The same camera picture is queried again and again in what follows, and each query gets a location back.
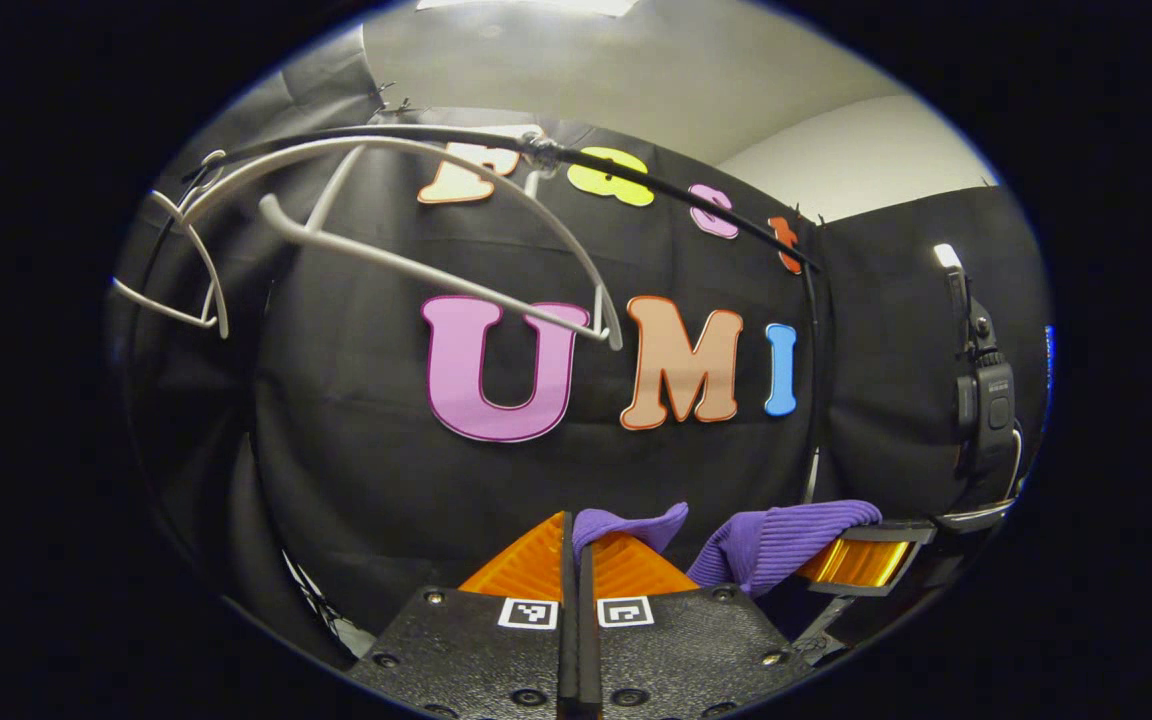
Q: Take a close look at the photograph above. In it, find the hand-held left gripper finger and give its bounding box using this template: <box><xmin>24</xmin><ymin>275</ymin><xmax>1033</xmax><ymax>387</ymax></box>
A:
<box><xmin>351</xmin><ymin>512</ymin><xmax>579</xmax><ymax>720</ymax></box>
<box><xmin>581</xmin><ymin>530</ymin><xmax>815</xmax><ymax>720</ymax></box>

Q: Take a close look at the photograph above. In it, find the purple corduroy shirt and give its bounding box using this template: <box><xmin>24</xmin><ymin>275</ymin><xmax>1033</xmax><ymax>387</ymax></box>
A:
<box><xmin>573</xmin><ymin>500</ymin><xmax>882</xmax><ymax>598</ymax></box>

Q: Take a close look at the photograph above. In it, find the black clothes rack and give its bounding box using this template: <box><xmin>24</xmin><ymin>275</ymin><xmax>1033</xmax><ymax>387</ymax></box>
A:
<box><xmin>136</xmin><ymin>125</ymin><xmax>827</xmax><ymax>506</ymax></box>

